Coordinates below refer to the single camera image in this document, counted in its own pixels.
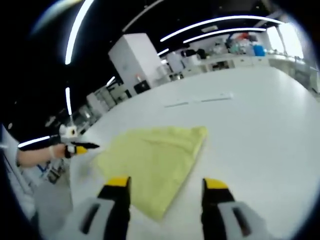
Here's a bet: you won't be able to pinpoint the person's left hand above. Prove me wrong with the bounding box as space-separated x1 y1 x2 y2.
50 145 68 159

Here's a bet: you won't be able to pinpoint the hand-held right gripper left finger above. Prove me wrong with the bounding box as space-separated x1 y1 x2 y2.
59 176 132 240

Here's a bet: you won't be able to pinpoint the ceiling strip light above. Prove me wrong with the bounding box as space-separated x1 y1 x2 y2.
65 86 74 121
182 27 268 44
105 75 117 88
17 135 51 149
159 15 285 43
65 0 95 66

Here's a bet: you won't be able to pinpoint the blue bin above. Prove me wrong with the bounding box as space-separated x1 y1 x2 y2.
253 44 266 57

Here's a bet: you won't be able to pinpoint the black box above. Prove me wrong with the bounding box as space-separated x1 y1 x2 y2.
133 80 151 95

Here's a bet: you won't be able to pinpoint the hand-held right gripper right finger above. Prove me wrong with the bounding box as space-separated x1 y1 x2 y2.
201 177 273 240

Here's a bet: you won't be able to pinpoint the white equipment racks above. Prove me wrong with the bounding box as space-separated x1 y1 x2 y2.
85 84 134 119

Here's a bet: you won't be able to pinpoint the yellow blue grey garment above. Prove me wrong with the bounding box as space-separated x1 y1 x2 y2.
95 125 209 221

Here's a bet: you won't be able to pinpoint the white counter cabinets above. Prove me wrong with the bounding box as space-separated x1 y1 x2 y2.
172 53 311 76

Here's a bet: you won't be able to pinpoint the white square pillar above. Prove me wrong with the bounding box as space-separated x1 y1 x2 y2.
108 33 164 94

